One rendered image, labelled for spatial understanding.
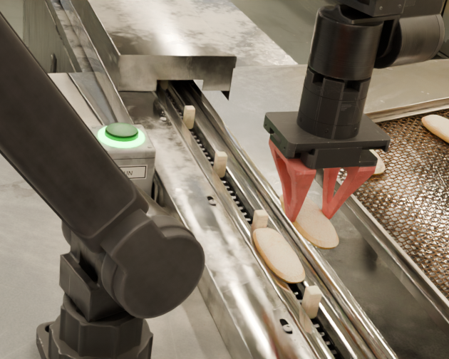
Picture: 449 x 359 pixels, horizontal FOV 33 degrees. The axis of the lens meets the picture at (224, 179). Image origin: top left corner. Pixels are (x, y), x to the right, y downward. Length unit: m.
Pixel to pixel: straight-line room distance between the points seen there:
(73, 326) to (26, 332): 0.11
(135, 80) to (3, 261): 0.40
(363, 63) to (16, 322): 0.39
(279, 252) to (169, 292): 0.23
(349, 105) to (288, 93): 0.65
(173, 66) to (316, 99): 0.49
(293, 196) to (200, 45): 0.51
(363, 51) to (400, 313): 0.31
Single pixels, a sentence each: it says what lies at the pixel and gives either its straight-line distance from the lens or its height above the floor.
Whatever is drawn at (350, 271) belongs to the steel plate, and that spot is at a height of 0.82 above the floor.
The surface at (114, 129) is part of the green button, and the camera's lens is 0.91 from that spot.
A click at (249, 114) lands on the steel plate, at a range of 1.21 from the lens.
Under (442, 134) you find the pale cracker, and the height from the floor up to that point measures 0.92.
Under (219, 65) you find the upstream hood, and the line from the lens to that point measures 1.15.
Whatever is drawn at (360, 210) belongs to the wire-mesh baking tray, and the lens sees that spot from 0.84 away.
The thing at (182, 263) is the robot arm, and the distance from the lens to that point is 0.59.
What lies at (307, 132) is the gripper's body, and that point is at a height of 1.02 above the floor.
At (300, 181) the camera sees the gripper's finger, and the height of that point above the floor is 0.99.
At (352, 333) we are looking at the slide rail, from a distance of 0.74.
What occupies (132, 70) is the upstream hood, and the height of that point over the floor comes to 0.90.
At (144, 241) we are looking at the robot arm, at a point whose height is 0.99.
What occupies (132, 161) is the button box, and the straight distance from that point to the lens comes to 0.89.
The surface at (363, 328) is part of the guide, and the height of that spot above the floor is 0.86.
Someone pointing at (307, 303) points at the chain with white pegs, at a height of 0.86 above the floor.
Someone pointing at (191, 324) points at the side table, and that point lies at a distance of 0.76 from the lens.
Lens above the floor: 1.30
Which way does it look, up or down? 29 degrees down
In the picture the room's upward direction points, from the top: 9 degrees clockwise
